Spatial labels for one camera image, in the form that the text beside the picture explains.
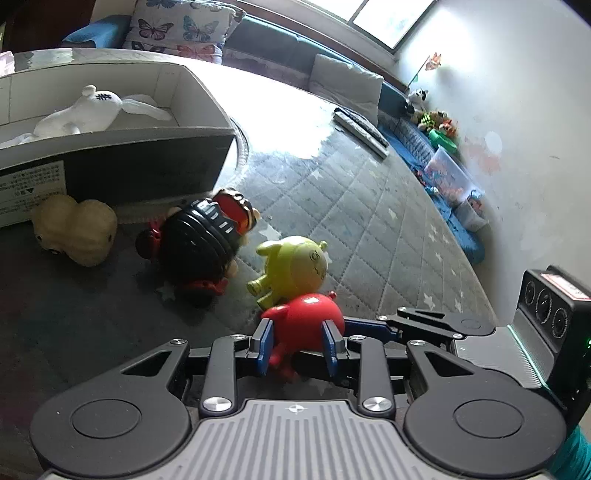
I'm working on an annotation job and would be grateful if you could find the small white container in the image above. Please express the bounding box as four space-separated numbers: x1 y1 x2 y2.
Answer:
455 189 489 232

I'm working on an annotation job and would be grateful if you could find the blue cushion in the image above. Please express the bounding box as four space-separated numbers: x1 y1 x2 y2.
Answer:
60 14 132 49

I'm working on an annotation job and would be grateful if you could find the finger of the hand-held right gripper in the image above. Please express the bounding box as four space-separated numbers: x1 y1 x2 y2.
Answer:
344 307 498 344
295 351 358 386

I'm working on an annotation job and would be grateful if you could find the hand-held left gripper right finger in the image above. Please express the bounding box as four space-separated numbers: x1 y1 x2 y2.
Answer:
322 318 483 418

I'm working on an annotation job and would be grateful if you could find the green toy figure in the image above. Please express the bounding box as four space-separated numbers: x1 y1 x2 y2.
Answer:
246 235 331 311

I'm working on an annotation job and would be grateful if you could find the black and white plush toy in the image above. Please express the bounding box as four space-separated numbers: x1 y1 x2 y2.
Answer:
405 88 428 114

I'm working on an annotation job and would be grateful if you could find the white cardboard box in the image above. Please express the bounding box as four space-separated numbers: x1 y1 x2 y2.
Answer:
0 62 237 229

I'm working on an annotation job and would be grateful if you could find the black remote control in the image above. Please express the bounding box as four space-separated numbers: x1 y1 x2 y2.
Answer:
333 107 386 145

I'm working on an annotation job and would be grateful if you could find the green plastic toy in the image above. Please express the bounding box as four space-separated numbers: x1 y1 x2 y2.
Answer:
428 129 459 155

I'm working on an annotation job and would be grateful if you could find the clear plastic storage bin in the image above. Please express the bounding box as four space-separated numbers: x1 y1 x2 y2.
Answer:
422 147 475 209

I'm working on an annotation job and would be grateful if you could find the person's right forearm teal sleeve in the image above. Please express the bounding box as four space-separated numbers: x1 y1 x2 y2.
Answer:
551 422 591 480

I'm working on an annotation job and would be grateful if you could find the pile of colourful plush toys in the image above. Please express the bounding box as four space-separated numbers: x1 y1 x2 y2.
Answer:
418 110 460 139

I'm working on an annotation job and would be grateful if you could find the grey remote control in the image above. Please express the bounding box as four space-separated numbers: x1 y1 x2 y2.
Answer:
335 113 391 160

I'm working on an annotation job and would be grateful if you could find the beige toy figure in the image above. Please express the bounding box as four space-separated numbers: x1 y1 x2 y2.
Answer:
30 194 118 267

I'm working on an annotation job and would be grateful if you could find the window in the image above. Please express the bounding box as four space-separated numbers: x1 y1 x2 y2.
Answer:
348 0 437 51

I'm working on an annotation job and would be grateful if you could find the grey quilted desktop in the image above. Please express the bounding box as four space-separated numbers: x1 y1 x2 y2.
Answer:
0 46 499 480

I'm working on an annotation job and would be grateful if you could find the butterfly print pillow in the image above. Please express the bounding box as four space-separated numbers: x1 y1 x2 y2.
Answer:
122 0 245 63

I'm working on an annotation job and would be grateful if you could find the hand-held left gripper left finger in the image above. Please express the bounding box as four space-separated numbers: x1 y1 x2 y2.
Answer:
119 318 274 418

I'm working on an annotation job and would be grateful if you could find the grey pillow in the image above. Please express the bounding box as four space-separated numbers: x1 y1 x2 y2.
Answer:
308 54 385 121

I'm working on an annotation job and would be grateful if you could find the orange butterfly decoration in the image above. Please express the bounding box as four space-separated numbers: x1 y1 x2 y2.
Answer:
406 52 443 88

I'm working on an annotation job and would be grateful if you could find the black and red toy figure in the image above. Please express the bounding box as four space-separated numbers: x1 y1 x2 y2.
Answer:
135 187 262 309

